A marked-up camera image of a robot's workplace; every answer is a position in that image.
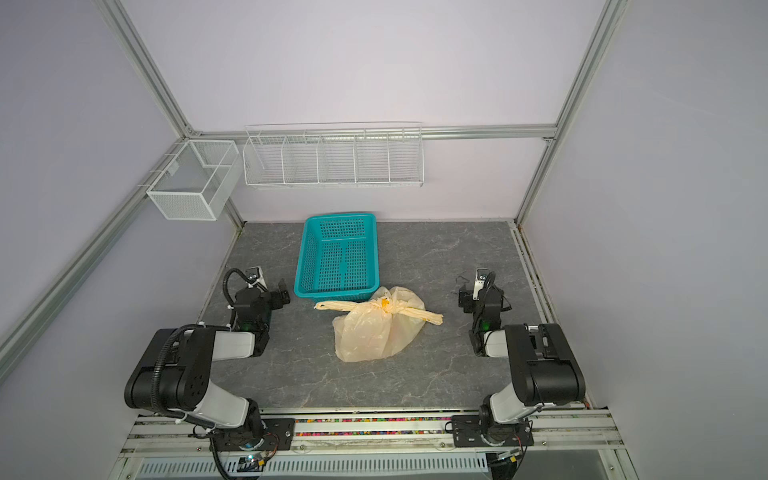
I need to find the banana print plastic bag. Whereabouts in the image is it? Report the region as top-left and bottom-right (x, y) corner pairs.
(314, 286), (444, 363)

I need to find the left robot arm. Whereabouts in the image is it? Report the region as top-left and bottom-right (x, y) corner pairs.
(124, 277), (291, 453)

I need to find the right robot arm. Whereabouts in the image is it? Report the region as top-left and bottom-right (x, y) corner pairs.
(453, 286), (586, 447)

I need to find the teal plastic basket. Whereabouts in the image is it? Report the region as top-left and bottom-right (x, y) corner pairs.
(294, 213), (380, 302)

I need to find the white mesh box basket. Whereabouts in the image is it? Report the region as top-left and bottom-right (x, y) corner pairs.
(147, 140), (244, 221)

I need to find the white vent grille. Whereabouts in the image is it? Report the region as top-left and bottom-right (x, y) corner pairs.
(132, 452), (490, 479)

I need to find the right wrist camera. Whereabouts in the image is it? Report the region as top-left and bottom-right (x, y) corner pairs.
(472, 268), (491, 300)

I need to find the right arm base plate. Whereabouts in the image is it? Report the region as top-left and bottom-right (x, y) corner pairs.
(449, 414), (534, 448)

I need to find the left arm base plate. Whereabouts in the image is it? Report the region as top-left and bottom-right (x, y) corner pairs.
(211, 417), (296, 452)

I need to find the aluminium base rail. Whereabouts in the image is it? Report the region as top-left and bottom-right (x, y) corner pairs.
(119, 407), (626, 462)

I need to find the white wire wall rack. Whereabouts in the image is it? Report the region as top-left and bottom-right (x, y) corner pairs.
(242, 122), (425, 188)

